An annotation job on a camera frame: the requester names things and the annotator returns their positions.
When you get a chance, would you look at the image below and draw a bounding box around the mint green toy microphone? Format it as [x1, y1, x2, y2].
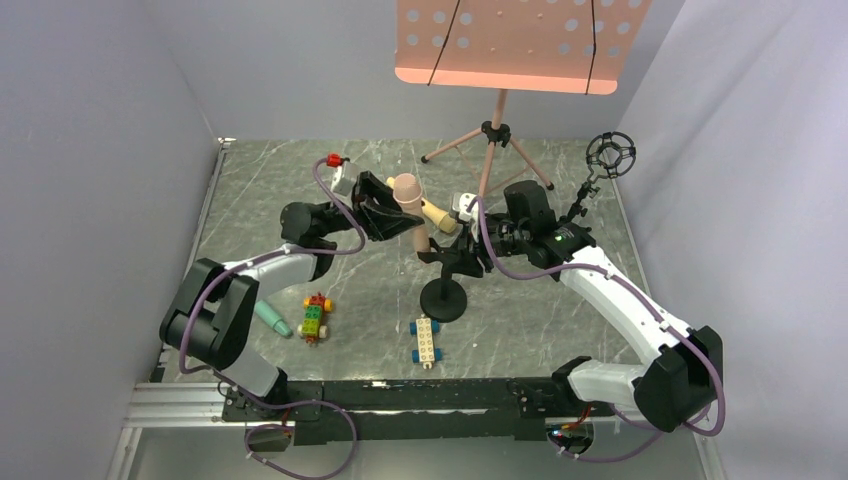
[254, 300, 293, 338]

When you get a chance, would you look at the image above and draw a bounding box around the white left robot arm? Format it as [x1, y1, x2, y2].
[159, 171, 425, 405]

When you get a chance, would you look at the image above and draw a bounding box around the pink music stand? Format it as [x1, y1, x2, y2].
[394, 0, 652, 195]

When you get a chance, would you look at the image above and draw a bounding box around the pink toy microphone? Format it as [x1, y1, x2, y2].
[387, 173, 431, 253]

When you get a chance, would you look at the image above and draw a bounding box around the white blue toy brick car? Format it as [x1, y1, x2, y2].
[409, 316, 443, 370]

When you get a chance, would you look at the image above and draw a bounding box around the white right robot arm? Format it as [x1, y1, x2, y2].
[450, 180, 726, 436]

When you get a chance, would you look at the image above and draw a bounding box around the colourful toy brick car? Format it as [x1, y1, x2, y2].
[297, 292, 334, 347]

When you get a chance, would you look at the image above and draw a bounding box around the yellow toy microphone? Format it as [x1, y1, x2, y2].
[421, 199, 457, 234]

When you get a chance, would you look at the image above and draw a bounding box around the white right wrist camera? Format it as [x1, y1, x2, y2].
[449, 193, 479, 230]

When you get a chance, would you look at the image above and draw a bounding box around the aluminium frame rail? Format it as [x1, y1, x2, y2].
[105, 137, 237, 480]

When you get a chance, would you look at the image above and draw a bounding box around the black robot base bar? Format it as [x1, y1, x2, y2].
[221, 377, 589, 446]

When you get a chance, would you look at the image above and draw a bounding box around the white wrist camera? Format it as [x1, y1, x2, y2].
[449, 193, 479, 230]
[326, 153, 360, 196]

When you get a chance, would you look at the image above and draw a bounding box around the black shock mount stand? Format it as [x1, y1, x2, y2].
[562, 131, 637, 222]

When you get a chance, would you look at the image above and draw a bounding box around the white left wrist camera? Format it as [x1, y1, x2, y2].
[326, 153, 360, 196]

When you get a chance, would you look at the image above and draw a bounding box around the black round-base mic stand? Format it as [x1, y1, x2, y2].
[418, 242, 468, 323]

